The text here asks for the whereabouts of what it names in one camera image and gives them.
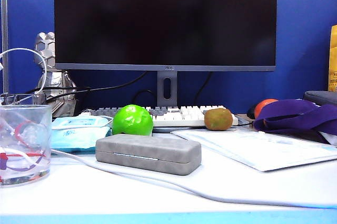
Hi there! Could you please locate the black computer monitor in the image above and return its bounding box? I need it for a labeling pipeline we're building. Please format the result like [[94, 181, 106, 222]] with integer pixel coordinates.
[[54, 0, 278, 72]]

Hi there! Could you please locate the green apple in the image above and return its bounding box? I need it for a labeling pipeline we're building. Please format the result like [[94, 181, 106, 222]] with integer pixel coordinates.
[[112, 104, 154, 138]]

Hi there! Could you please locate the grey fabric pouch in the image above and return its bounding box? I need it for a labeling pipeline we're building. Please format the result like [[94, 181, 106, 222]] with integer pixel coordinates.
[[304, 90, 337, 106]]

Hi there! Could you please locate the yellow paper bag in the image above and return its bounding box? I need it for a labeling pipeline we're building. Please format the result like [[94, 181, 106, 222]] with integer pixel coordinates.
[[328, 24, 337, 92]]

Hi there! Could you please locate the grey monitor stand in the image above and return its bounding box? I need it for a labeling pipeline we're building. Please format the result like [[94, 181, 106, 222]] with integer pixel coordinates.
[[157, 70, 178, 108]]

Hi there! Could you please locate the thick white cable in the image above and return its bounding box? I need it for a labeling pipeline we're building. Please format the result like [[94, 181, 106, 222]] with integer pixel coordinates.
[[50, 148, 337, 208]]

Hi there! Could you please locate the white blue plastic sleeve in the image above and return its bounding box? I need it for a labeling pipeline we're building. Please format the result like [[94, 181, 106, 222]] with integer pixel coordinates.
[[171, 128, 337, 172]]

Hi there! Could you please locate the black computer mouse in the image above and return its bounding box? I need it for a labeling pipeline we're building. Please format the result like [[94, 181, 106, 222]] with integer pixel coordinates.
[[247, 104, 261, 119]]

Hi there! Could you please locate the black looped cable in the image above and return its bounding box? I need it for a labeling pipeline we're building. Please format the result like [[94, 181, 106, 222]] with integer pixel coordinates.
[[131, 90, 157, 108]]

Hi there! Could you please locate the long black cable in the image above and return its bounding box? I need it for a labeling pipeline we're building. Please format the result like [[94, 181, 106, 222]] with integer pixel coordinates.
[[25, 70, 148, 96]]

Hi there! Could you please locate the clear glass cup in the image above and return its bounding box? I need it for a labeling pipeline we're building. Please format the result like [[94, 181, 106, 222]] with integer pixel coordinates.
[[0, 104, 53, 187]]

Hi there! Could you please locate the thin white looped cable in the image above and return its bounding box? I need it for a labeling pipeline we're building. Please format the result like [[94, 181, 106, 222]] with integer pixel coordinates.
[[0, 47, 48, 103]]

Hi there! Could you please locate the purple cloth bag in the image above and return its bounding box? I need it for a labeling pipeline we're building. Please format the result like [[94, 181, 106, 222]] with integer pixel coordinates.
[[252, 99, 337, 134]]

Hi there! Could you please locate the clear plastic box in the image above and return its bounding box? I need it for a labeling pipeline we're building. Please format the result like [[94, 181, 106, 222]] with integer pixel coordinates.
[[0, 93, 47, 106]]

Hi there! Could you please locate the brown kiwi fruit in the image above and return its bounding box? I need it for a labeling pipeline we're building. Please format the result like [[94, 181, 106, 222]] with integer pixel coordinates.
[[204, 108, 234, 132]]

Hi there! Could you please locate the orange fruit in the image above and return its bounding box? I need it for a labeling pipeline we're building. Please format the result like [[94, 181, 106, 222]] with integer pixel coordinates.
[[255, 98, 280, 119]]

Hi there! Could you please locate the silver robot figurine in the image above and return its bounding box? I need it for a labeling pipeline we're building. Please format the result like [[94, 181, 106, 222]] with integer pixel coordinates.
[[34, 31, 78, 118]]

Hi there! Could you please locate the white grey keyboard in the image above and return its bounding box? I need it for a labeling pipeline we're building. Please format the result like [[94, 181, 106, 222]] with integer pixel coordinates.
[[80, 105, 240, 128]]

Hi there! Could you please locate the grey metal partition post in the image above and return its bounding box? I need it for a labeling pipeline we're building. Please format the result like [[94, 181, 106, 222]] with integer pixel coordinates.
[[0, 0, 9, 94]]

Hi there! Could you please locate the black monitor cable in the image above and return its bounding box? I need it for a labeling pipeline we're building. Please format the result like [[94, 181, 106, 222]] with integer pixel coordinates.
[[194, 71, 213, 105]]

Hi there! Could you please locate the grey felt glasses case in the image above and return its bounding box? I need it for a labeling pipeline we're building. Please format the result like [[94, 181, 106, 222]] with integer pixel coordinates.
[[95, 133, 202, 176]]

